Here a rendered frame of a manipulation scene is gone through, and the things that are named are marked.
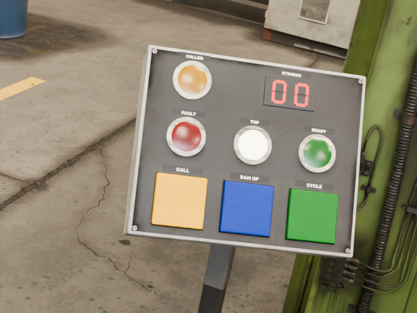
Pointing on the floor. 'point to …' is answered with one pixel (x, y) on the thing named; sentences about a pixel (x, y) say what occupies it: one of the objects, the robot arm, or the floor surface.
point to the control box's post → (216, 278)
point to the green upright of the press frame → (383, 172)
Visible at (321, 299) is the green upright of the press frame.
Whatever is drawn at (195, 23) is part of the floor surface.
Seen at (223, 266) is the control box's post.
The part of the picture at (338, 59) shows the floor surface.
